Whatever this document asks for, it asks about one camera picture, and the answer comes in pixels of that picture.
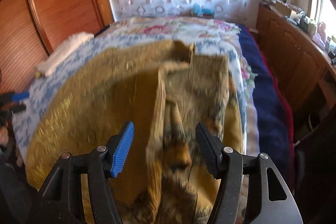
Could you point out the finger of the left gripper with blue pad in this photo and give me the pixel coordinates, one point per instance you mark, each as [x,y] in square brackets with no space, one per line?
[13,97]

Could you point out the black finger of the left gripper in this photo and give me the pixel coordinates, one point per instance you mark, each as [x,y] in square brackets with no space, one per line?
[13,109]

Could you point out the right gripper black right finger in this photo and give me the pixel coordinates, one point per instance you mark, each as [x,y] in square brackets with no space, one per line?
[269,198]

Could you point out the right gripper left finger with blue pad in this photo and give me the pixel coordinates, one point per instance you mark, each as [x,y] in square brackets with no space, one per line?
[60,198]

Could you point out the golden brown patterned cloth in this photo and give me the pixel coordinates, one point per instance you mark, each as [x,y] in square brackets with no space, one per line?
[165,89]

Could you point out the person left hand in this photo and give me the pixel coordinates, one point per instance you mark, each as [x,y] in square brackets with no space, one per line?
[4,136]

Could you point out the pink beige pillow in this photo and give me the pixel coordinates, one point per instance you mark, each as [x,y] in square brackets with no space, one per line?
[69,45]

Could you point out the navy blue blanket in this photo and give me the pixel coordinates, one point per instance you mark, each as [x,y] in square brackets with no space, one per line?
[274,116]

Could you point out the wooden headboard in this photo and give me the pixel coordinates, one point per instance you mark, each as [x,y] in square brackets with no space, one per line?
[32,29]

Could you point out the wooden sideboard cabinet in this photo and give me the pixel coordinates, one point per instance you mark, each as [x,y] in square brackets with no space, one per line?
[298,63]

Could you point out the blue floral white bedsheet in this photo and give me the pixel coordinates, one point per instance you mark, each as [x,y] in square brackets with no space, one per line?
[42,90]

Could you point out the pink floral quilt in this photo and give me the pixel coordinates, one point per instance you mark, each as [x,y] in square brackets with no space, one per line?
[210,37]

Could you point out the blue box behind bed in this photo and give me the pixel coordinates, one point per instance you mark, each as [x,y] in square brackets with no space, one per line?
[201,12]

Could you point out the pink figurine on cabinet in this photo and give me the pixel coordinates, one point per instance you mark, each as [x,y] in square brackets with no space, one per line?
[320,36]

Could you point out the cardboard box on cabinet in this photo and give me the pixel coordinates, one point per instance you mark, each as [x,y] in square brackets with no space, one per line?
[288,10]

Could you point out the window with wooden frame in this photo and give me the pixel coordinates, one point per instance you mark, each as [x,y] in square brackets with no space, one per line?
[323,11]

